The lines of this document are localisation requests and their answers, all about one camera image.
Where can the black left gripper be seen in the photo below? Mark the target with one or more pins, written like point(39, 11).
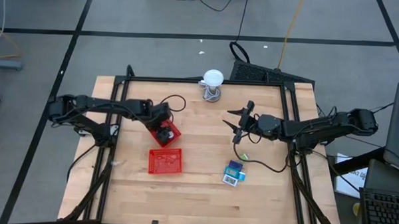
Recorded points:
point(159, 115)

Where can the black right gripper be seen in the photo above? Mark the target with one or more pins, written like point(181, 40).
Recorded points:
point(250, 125)

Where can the small red plastic basket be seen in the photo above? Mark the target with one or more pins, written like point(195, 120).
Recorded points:
point(176, 129)

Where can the large red plastic basket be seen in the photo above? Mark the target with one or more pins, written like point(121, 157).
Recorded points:
point(165, 160)

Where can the small green plastic box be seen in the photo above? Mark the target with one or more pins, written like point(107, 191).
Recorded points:
point(244, 157)

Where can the teal box with label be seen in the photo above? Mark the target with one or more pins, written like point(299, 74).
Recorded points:
point(231, 172)

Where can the small light blue box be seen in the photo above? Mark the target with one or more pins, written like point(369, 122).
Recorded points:
point(242, 176)

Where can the white box with label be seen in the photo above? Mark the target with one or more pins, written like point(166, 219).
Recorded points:
point(230, 181)

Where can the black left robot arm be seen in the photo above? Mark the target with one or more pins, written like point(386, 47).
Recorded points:
point(96, 103)

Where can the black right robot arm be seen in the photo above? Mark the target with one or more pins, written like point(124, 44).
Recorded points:
point(318, 127)

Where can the white mushroom table lamp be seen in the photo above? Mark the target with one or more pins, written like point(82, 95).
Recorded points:
point(213, 77)

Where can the black perforated computer tower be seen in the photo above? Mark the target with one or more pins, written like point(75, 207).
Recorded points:
point(254, 73)

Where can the white paper sheet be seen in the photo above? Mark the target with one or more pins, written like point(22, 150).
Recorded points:
point(350, 183)

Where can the black desk beam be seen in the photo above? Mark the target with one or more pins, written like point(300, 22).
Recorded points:
point(360, 162)

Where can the small yellow object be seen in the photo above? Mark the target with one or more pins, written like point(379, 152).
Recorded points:
point(356, 209)

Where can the dark grey laptop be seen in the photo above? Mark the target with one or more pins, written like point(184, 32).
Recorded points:
point(390, 178)

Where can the black computer keyboard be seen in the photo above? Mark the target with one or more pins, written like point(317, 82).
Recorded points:
point(385, 211)

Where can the grey metal stand foot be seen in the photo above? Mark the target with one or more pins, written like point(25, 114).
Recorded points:
point(5, 64)

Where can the black aluminium table frame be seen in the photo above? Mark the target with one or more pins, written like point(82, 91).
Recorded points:
point(204, 81)

